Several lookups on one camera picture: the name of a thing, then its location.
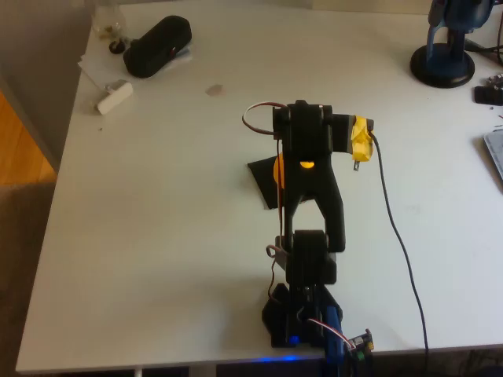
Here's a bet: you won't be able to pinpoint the white power adapter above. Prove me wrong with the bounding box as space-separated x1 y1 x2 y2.
96 79 134 116

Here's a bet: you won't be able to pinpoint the small controller circuit board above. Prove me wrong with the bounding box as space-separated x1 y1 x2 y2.
345 328 375 361

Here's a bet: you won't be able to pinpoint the black oblong speaker case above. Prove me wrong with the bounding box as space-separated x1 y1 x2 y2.
123 14 193 79

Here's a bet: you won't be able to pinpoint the red white servo wire loop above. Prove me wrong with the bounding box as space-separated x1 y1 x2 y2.
242 102 288 137

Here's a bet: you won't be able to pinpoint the small black phone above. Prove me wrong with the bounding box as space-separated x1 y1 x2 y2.
473 85 503 106

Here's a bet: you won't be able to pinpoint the black desk cable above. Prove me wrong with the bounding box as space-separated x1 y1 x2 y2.
465 38 503 66

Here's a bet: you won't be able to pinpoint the black camera with yellow tape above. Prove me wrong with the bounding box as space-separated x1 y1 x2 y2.
332 112 376 173

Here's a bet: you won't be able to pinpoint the black square mat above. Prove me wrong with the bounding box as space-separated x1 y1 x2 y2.
247 155 290 211

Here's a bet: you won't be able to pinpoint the clear glass flask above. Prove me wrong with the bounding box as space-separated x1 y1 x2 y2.
90 0 129 41

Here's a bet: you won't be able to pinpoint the red white controller wire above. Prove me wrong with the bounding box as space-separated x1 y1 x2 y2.
307 317 354 350

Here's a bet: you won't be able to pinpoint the yellow rubber duck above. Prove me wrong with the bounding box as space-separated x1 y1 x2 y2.
272 154 316 190

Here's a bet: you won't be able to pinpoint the blue microphone on black base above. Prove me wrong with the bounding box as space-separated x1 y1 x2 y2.
409 0 494 89

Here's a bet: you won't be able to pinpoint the white paper sheets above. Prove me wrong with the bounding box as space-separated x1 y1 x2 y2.
77 38 196 90

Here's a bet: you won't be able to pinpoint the blue table clamp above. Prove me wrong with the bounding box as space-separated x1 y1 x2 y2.
322 306 347 366

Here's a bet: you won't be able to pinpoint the grey laptop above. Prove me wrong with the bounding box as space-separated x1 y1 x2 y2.
482 129 503 181

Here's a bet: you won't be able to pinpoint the dark camera cable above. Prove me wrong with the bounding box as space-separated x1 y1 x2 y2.
369 133 430 372

